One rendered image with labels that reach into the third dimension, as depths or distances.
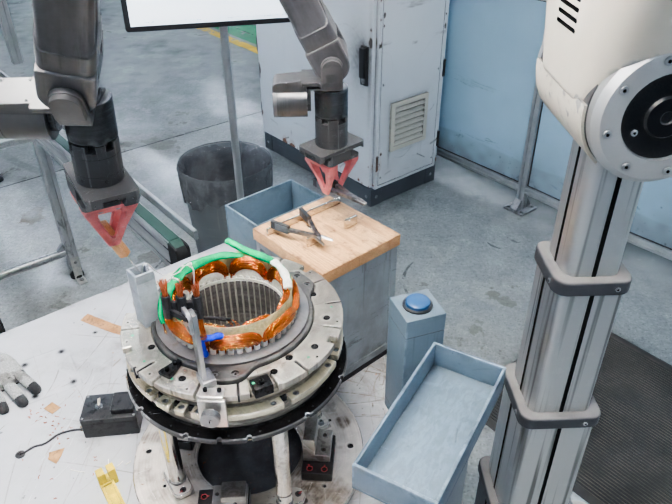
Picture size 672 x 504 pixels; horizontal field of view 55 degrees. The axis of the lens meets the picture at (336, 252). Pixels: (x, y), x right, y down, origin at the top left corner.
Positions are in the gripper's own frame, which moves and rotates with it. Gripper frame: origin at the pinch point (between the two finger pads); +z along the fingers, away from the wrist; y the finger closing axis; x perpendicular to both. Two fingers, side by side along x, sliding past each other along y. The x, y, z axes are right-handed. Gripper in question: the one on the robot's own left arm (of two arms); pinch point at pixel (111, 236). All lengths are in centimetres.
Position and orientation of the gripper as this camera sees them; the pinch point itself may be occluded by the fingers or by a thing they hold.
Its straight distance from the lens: 89.3
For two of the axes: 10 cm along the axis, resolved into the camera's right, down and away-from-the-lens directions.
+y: 5.4, 5.4, -6.5
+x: 8.4, -2.9, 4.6
